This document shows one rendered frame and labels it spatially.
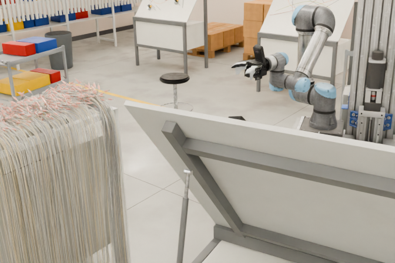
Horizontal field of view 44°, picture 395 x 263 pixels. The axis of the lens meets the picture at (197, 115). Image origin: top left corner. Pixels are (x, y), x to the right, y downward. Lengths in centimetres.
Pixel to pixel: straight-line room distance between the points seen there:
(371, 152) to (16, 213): 134
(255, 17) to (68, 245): 692
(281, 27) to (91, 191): 502
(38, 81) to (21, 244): 390
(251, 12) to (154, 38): 175
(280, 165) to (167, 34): 685
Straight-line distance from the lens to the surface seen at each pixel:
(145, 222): 405
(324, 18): 259
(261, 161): 146
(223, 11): 1093
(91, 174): 224
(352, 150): 131
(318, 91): 268
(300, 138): 133
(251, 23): 872
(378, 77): 274
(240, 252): 233
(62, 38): 876
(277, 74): 251
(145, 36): 855
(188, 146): 156
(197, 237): 384
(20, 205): 205
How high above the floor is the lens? 217
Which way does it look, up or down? 20 degrees down
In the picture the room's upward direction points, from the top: 1 degrees counter-clockwise
